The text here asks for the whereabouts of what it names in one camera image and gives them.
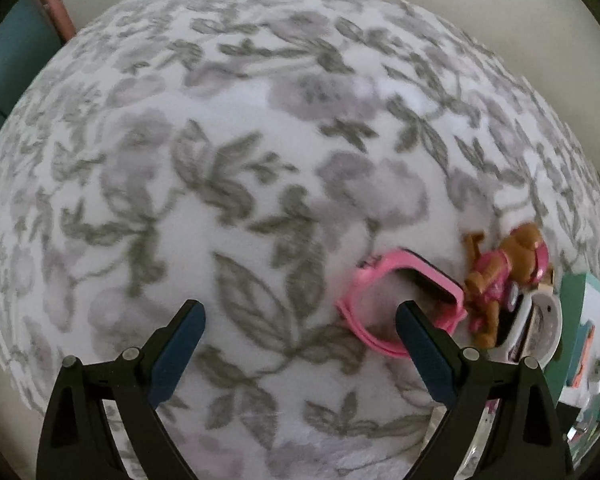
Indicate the brown toy dog figure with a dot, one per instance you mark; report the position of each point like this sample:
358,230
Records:
500,270

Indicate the white toy vehicle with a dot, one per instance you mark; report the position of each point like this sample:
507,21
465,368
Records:
547,310

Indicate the pink wooden post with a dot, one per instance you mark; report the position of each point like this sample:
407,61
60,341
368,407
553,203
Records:
55,5

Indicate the green and white book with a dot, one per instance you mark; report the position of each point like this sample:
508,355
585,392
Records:
572,310

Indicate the teal chair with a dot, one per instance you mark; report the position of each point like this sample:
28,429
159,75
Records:
5,60

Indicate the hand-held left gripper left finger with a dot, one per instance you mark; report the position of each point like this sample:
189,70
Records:
180,345

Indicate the pink smartwatch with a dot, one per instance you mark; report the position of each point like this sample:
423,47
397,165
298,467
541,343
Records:
380,260

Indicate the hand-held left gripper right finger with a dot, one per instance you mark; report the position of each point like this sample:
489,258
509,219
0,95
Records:
425,350

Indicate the blue and orange block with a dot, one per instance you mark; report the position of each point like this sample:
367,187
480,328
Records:
580,355

